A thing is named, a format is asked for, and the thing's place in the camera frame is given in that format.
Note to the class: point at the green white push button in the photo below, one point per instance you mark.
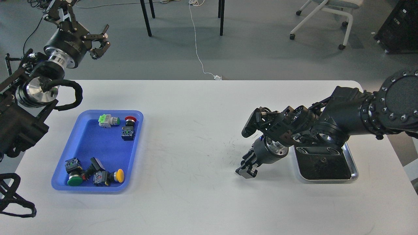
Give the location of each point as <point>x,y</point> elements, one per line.
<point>107,121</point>

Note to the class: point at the yellow mushroom push button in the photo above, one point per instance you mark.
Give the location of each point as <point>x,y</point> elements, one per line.
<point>105,178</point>

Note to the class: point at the red mushroom push button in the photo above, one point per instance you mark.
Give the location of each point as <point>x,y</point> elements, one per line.
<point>128,130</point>

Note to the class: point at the black switch block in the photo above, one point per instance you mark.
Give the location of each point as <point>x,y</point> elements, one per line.
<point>95,166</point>

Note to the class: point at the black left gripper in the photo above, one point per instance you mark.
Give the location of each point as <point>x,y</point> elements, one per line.
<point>73,39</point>

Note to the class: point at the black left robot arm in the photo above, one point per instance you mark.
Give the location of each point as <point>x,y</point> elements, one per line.
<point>36,83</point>

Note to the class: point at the green mushroom push button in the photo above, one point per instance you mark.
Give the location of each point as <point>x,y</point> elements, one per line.
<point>75,172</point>

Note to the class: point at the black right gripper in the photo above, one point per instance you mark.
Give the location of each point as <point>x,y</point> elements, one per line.
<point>264,151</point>

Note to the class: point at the silver metal tray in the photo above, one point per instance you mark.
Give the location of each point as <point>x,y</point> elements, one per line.
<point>337,169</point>

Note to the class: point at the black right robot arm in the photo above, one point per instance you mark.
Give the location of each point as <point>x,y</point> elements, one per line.
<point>318,133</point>

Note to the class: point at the blue plastic tray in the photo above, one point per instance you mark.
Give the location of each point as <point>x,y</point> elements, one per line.
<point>88,139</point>

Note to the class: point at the black cabinet on wheels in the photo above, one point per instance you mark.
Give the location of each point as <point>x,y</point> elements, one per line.
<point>399,32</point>

